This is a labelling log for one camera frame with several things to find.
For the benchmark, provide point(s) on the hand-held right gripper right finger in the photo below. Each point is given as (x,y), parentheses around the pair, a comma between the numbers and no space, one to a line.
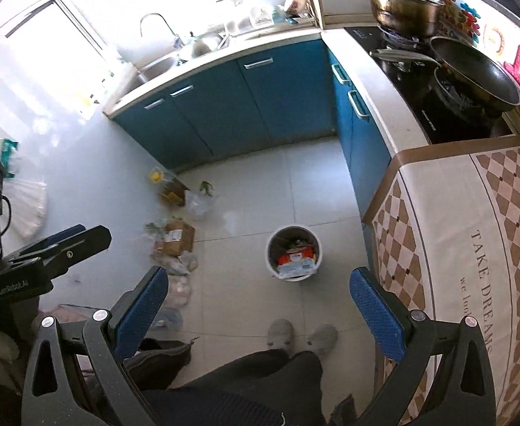
(377,315)

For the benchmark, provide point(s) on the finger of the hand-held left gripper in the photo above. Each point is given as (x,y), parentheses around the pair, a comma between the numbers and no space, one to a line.
(78,248)
(60,236)

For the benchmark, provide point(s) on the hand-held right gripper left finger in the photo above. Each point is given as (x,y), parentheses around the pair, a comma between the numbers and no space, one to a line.
(142,315)

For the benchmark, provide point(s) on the white plastic bin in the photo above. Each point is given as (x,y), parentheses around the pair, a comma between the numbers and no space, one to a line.
(272,257)

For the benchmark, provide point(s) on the bluish plastic bag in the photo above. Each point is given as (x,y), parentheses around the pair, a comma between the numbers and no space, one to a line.
(169,318)

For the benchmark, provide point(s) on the white plastic bag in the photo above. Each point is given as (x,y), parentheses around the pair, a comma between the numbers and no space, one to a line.
(27,208)

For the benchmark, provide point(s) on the dark cloth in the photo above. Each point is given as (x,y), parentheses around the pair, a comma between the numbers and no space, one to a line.
(158,359)

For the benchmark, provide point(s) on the plastic bag of eggs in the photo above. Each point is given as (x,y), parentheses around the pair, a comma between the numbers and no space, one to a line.
(178,275)

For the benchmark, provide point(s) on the grey slipper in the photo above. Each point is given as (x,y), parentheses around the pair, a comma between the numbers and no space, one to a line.
(280,333)
(323,338)

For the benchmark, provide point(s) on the cardboard box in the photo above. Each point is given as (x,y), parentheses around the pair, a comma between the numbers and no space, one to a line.
(178,237)

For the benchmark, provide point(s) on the blue and white wrapper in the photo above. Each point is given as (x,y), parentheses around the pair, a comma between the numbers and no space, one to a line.
(295,270)

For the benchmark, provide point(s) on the red and white wrapper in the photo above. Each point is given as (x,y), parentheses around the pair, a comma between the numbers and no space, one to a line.
(293,257)

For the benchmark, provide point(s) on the green and white pack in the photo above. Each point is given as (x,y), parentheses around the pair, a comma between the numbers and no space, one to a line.
(9,147)

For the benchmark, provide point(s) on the checkered tablecloth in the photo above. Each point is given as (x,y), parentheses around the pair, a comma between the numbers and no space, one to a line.
(455,239)

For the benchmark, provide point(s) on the yellow oil bottle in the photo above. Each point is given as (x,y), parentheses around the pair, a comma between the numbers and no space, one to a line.
(166,186)

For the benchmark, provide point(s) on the clear plastic bag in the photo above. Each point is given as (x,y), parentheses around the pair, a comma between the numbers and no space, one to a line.
(200,202)

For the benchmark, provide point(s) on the person's legs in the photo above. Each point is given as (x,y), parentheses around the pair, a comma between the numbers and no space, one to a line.
(251,386)

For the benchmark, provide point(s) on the blue stove cabinet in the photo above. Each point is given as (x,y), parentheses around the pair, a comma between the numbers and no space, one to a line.
(362,151)

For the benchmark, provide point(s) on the steel sink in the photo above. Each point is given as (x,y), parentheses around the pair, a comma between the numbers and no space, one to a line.
(155,67)

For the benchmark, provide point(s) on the blue sink cabinet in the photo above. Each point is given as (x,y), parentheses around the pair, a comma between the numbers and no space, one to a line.
(224,106)

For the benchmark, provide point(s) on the black induction cooktop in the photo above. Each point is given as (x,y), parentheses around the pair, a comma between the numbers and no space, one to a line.
(424,111)

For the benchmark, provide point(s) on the window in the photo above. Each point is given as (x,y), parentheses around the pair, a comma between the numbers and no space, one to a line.
(51,13)

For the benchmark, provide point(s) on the black wok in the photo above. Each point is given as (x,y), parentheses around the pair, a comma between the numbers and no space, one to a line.
(460,97)

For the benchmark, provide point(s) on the chrome faucet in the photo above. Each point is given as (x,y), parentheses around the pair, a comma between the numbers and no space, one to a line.
(153,17)

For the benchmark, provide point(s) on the black frying pan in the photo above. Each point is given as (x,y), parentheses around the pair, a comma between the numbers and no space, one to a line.
(477,71)

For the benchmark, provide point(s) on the steel pot with lid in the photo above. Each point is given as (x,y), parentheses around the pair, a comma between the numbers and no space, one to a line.
(402,6)

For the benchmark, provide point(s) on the patterned ceramic bowl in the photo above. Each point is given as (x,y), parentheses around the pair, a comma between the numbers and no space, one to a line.
(294,2)

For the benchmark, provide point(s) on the colourful wall stickers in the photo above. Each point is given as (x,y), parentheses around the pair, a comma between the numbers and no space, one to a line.
(468,17)

